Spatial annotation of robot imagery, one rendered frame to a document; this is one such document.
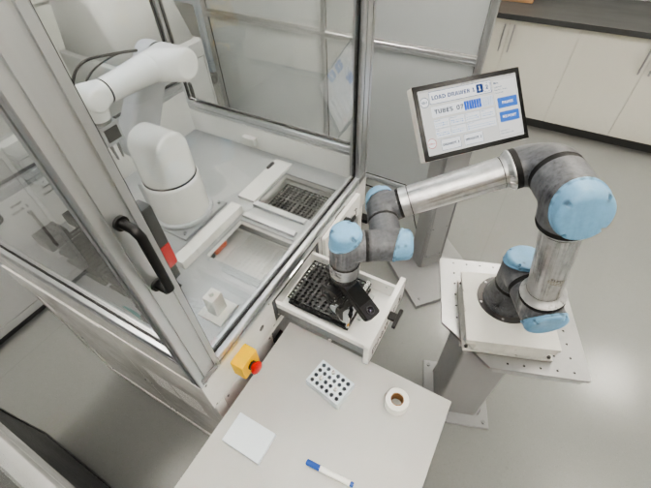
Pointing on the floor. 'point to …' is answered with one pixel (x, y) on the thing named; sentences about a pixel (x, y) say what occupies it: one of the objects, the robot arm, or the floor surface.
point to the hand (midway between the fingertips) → (349, 319)
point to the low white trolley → (324, 425)
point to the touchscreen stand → (430, 243)
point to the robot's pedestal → (461, 383)
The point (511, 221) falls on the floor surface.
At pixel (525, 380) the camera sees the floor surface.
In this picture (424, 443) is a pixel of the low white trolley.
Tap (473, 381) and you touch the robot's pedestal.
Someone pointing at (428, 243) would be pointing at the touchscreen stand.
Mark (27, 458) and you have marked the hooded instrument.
